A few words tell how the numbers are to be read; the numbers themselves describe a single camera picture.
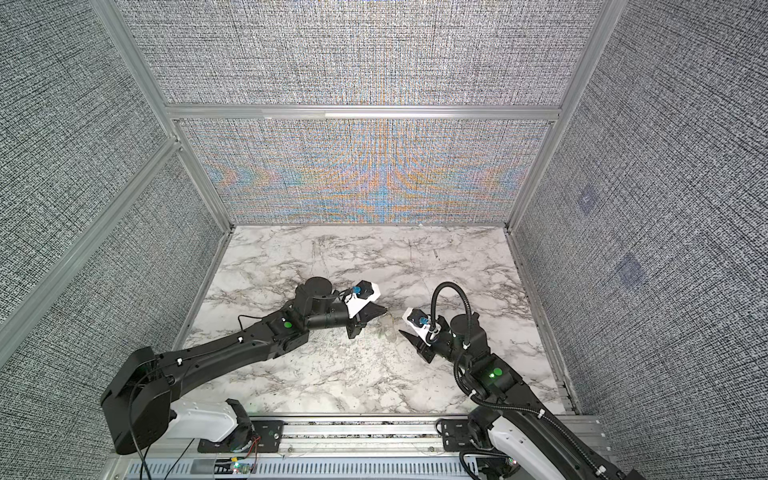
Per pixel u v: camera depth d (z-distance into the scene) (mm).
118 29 717
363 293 615
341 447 732
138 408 412
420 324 617
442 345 655
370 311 647
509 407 510
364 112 878
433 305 596
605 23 713
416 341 663
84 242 641
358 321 650
